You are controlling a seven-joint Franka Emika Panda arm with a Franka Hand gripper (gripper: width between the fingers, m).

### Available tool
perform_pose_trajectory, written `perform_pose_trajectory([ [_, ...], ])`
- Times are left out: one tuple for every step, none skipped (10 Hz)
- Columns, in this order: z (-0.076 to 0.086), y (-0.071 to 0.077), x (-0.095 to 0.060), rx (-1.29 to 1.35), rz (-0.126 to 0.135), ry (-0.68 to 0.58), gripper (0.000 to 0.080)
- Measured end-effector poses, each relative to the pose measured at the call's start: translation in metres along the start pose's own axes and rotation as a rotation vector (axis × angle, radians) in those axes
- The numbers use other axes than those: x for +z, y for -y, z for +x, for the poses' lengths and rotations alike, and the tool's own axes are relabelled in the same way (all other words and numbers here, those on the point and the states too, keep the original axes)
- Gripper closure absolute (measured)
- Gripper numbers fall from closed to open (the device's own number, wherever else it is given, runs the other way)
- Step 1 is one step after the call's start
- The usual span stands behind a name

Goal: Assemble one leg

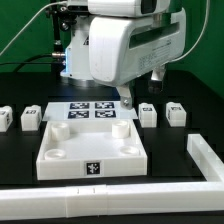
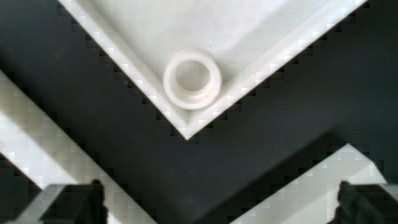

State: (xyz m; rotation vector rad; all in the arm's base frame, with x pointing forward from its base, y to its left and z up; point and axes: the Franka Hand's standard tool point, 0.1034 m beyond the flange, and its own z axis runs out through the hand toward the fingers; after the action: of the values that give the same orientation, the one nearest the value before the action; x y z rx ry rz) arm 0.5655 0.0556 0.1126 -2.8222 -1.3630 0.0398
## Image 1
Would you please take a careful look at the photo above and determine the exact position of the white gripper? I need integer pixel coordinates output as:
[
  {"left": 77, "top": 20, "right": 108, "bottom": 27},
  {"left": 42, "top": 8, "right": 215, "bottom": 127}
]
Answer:
[{"left": 89, "top": 9, "right": 186, "bottom": 109}]

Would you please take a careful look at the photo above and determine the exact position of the white square tabletop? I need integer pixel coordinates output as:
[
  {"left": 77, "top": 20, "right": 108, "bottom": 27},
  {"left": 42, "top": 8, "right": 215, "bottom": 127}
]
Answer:
[{"left": 36, "top": 119, "right": 147, "bottom": 180}]

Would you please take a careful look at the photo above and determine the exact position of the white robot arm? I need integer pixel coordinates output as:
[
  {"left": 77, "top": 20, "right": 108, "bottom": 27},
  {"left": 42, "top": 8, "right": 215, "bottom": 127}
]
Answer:
[{"left": 61, "top": 0, "right": 186, "bottom": 109}]

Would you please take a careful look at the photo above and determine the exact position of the white marker sheet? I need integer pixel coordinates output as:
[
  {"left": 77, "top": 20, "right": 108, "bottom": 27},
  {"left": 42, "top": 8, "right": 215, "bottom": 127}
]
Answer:
[{"left": 43, "top": 101, "right": 138, "bottom": 121}]

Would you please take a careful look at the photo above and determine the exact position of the white L-shaped fence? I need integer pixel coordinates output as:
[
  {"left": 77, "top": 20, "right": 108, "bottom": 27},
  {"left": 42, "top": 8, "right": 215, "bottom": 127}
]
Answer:
[{"left": 0, "top": 134, "right": 224, "bottom": 221}]

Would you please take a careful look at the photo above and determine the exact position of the white cable right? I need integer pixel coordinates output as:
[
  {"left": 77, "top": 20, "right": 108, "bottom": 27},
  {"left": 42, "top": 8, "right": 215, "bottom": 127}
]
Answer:
[{"left": 171, "top": 0, "right": 212, "bottom": 64}]

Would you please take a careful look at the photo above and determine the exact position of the white cable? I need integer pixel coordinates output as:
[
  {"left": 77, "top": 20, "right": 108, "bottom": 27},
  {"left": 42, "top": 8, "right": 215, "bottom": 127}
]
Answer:
[
  {"left": 171, "top": 0, "right": 212, "bottom": 64},
  {"left": 0, "top": 0, "right": 69, "bottom": 57}
]

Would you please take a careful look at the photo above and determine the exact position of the black cable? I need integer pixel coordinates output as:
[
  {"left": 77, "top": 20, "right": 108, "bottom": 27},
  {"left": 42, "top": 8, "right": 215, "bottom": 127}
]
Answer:
[{"left": 0, "top": 53, "right": 66, "bottom": 73}]

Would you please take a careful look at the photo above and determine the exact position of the black camera stand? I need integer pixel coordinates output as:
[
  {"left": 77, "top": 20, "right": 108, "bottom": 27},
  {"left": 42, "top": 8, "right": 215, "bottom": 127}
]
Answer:
[{"left": 45, "top": 0, "right": 77, "bottom": 62}]

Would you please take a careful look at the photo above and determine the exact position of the white cable left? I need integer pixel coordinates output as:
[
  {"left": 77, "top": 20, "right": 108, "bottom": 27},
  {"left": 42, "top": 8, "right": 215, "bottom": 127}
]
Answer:
[{"left": 0, "top": 0, "right": 69, "bottom": 57}]

